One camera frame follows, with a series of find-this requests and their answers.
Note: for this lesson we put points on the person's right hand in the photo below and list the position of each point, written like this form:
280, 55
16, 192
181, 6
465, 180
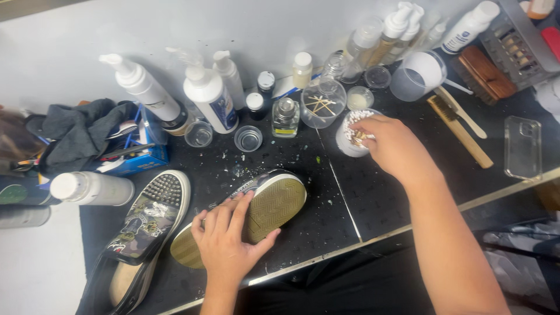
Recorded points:
396, 148

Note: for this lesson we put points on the person's left hand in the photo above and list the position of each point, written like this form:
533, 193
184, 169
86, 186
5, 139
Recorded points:
225, 247

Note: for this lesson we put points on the person's right fingers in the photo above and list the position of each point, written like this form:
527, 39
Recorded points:
366, 127

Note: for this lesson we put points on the printed slip-on shoe tan sole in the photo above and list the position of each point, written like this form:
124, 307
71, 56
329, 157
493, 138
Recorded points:
275, 205

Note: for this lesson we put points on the bunch of cotton swabs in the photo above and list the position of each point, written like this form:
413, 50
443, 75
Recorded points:
356, 120

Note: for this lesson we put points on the white cotton swab jar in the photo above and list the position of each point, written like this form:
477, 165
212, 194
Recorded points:
348, 146

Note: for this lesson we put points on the small jar of cream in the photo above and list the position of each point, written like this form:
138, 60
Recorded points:
359, 99

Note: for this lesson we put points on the clear plastic beaker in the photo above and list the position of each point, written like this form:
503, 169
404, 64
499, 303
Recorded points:
323, 118

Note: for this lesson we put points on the clear round lid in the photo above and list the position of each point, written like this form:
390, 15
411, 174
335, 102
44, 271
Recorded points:
377, 78

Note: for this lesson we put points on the small clear glass jar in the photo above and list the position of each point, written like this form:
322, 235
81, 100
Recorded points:
334, 65

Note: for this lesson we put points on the clear measuring cup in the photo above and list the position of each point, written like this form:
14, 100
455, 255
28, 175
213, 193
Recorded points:
415, 76

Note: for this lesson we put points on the black work mat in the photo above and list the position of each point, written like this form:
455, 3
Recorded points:
376, 197
315, 218

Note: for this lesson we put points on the clear spray bottle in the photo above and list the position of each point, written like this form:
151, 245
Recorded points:
361, 48

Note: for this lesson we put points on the square clear glass bottle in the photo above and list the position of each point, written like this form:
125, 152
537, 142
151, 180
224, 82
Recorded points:
285, 118

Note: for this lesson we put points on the small cream bottle white cap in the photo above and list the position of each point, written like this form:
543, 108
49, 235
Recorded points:
302, 70

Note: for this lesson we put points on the white pump bottle gold label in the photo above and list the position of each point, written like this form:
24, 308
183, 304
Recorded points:
389, 37
409, 35

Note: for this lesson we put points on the white plastic stick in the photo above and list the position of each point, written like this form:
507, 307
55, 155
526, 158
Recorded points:
459, 87

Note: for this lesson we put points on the small black bottle white cap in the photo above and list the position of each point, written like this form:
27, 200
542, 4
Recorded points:
266, 85
255, 107

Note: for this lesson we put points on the slim clear bottle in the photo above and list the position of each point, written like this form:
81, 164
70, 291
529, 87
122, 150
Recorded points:
426, 28
436, 34

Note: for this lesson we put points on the small clear glass cup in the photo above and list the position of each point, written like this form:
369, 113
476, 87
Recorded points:
198, 134
248, 139

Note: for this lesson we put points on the brown wooden shoe brush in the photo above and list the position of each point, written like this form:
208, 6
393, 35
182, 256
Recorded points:
485, 74

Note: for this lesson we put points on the white bottle blue label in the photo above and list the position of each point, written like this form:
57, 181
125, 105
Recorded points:
466, 30

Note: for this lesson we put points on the clear phone case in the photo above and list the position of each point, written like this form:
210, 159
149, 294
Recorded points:
523, 148

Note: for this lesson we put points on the person's black clothing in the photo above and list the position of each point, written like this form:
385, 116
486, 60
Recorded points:
350, 284

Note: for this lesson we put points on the white trigger spray bottle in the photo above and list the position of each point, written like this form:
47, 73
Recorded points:
210, 98

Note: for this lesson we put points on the grey plastic basket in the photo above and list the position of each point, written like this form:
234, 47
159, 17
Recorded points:
520, 48

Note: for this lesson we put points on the white crumpled tissue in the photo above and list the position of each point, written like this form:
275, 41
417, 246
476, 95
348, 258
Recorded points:
549, 98

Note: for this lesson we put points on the red plastic item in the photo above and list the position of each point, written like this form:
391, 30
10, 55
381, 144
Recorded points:
552, 43

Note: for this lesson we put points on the black chair with plastic bag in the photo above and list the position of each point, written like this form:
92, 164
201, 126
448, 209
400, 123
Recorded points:
525, 262

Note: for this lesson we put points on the orange bottle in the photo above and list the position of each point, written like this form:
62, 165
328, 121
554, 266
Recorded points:
540, 8

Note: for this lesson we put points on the large white pump bottle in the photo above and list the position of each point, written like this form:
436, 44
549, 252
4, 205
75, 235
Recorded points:
146, 92

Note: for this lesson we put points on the blue cardboard box of tools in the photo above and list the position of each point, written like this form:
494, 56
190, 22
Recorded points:
144, 159

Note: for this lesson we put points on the printed slip-on shoe studded toe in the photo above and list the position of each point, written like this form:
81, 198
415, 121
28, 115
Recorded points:
148, 218

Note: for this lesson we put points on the white plastic bottle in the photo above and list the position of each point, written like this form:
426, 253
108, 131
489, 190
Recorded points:
96, 188

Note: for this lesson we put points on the grey cloth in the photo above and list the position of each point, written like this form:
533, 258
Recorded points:
78, 131

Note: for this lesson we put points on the dark green can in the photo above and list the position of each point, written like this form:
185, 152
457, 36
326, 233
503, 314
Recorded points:
22, 192

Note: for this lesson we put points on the brown bag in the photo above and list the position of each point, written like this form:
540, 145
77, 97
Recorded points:
15, 135

